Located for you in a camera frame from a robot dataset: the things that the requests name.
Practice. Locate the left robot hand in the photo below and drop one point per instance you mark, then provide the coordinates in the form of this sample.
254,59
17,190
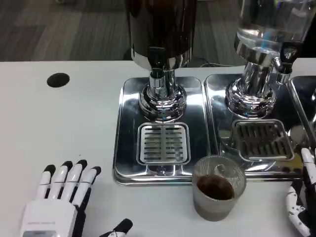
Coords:
47,212

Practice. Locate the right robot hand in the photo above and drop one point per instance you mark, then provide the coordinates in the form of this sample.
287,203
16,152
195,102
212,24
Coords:
309,209

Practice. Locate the clear ribbed glass cup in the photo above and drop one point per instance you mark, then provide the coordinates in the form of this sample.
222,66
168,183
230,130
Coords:
214,205

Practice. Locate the steel drain grid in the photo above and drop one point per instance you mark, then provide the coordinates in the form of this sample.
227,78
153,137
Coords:
261,140
163,144

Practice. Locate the steel drip tray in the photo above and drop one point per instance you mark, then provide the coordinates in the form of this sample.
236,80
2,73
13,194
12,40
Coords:
222,111
200,133
304,98

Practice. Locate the black round counter hole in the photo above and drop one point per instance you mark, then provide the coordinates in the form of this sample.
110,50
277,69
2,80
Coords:
58,80

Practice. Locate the clear drink dispenser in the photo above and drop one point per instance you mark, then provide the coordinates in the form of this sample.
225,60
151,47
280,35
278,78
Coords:
254,74

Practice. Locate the black tap with chrome spout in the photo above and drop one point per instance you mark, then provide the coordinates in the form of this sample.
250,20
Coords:
157,59
287,55

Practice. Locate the dark drink dispenser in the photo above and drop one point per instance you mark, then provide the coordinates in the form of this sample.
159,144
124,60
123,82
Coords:
160,27

